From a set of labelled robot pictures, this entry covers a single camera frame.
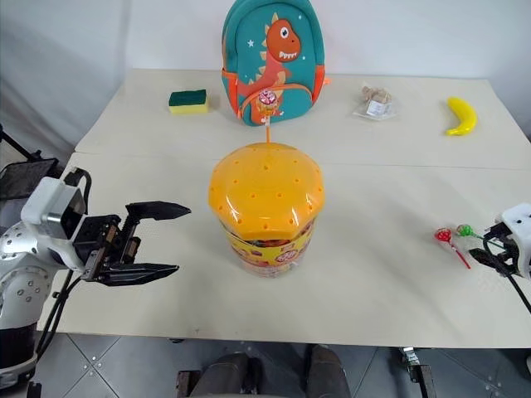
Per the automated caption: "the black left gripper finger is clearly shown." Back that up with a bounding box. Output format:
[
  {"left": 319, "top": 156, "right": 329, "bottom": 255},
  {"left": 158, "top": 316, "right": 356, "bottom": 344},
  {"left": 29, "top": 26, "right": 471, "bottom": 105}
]
[
  {"left": 98, "top": 262, "right": 181, "bottom": 288},
  {"left": 124, "top": 201, "right": 192, "bottom": 228}
]

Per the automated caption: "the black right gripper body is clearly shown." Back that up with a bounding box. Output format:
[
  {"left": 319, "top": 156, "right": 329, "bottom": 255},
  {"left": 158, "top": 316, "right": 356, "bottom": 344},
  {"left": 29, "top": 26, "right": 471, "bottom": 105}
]
[{"left": 495, "top": 235, "right": 522, "bottom": 273}]

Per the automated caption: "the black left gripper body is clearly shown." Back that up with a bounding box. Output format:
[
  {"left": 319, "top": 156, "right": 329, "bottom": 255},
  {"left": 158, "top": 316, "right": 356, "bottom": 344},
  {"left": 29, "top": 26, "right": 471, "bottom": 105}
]
[{"left": 73, "top": 212, "right": 143, "bottom": 284}]

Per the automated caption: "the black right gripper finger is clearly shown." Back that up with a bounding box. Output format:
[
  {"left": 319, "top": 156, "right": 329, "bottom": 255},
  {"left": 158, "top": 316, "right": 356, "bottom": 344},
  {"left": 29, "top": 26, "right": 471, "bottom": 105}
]
[
  {"left": 482, "top": 223, "right": 510, "bottom": 245},
  {"left": 469, "top": 247, "right": 508, "bottom": 273}
]

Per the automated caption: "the green lollipop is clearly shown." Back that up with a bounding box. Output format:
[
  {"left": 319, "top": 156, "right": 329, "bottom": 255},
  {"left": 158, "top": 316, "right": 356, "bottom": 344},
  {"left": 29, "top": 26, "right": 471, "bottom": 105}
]
[{"left": 455, "top": 223, "right": 489, "bottom": 242}]

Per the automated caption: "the red lollipop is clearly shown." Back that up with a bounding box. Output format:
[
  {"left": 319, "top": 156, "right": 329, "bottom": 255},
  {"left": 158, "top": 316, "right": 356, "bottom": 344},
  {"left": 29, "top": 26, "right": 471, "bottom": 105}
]
[{"left": 434, "top": 226, "right": 473, "bottom": 270}]

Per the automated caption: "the orange domed jar lid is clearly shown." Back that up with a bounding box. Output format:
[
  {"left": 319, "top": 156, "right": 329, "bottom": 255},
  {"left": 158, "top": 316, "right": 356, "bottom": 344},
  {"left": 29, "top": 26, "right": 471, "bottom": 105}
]
[{"left": 207, "top": 142, "right": 326, "bottom": 241}]

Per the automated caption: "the clear plastic lollipop jar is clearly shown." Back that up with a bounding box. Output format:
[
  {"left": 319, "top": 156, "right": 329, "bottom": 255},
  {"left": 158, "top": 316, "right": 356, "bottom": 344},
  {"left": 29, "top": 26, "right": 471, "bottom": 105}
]
[{"left": 225, "top": 218, "right": 317, "bottom": 279}]

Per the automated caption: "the black metal stand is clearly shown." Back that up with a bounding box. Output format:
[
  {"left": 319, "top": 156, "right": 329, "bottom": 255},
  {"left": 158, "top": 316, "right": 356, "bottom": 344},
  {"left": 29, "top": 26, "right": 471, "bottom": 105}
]
[{"left": 0, "top": 123, "right": 60, "bottom": 201}]

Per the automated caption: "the green and yellow sponge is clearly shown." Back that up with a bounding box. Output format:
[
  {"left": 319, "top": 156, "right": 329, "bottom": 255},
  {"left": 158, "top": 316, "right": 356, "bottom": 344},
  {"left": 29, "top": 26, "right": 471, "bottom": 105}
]
[{"left": 168, "top": 89, "right": 209, "bottom": 117}]

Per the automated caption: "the yellow banana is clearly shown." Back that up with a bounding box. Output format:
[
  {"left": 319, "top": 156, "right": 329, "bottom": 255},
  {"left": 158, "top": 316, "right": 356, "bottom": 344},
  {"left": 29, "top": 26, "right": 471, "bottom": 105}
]
[{"left": 446, "top": 96, "right": 479, "bottom": 138}]

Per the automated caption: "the dark rounded shape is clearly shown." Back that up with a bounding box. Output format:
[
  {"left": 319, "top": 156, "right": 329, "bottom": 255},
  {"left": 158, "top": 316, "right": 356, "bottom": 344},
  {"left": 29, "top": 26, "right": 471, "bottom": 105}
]
[
  {"left": 189, "top": 352, "right": 261, "bottom": 398},
  {"left": 305, "top": 343, "right": 352, "bottom": 398}
]

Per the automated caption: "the pink lollipop with yellow stick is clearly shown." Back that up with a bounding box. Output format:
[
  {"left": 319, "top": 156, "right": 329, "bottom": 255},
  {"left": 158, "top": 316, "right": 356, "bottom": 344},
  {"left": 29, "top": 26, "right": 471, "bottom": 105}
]
[{"left": 256, "top": 87, "right": 280, "bottom": 145}]

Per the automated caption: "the clear bag of snacks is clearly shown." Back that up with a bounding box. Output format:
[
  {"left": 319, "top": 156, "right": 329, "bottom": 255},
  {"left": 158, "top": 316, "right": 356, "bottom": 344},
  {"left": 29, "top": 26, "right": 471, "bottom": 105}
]
[{"left": 353, "top": 81, "right": 396, "bottom": 122}]

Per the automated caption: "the teal dinosaur backpack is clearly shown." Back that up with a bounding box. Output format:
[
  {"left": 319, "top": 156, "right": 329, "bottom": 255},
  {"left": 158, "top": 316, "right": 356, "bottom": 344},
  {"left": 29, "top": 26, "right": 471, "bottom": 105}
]
[{"left": 220, "top": 0, "right": 334, "bottom": 127}]

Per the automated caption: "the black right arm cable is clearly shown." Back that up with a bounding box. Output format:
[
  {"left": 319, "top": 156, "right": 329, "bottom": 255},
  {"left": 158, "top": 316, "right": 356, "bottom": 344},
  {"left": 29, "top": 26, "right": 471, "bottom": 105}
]
[{"left": 502, "top": 268, "right": 531, "bottom": 314}]

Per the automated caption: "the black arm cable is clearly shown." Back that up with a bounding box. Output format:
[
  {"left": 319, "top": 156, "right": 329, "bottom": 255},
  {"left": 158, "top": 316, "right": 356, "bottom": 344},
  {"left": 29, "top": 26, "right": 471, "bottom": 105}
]
[
  {"left": 35, "top": 167, "right": 93, "bottom": 362},
  {"left": 502, "top": 268, "right": 531, "bottom": 314}
]

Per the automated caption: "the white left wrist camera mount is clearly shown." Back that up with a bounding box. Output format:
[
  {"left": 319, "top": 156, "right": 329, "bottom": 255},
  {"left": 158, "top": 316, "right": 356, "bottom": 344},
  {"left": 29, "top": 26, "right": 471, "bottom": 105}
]
[{"left": 20, "top": 176, "right": 90, "bottom": 242}]

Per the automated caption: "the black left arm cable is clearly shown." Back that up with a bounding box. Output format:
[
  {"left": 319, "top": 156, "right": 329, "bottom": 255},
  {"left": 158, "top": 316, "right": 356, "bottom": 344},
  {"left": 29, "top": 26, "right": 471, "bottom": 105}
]
[{"left": 35, "top": 167, "right": 93, "bottom": 362}]

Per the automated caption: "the metal table leg bracket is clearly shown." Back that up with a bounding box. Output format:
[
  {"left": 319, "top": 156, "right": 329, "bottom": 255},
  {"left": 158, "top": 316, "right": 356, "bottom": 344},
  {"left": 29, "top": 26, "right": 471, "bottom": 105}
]
[{"left": 398, "top": 347, "right": 437, "bottom": 398}]

